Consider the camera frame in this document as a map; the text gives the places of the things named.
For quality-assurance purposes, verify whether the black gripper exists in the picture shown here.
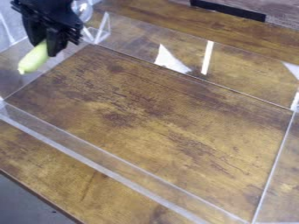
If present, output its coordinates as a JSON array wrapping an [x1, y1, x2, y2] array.
[[10, 0, 82, 57]]

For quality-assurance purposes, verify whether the green handled metal spoon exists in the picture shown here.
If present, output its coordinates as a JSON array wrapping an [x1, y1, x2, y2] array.
[[16, 0, 94, 75]]

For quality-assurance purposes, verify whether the black bar on table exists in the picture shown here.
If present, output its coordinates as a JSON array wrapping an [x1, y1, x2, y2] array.
[[189, 0, 267, 22]]

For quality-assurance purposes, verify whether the clear acrylic enclosure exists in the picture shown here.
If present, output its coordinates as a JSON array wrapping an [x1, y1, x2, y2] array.
[[0, 0, 299, 224]]

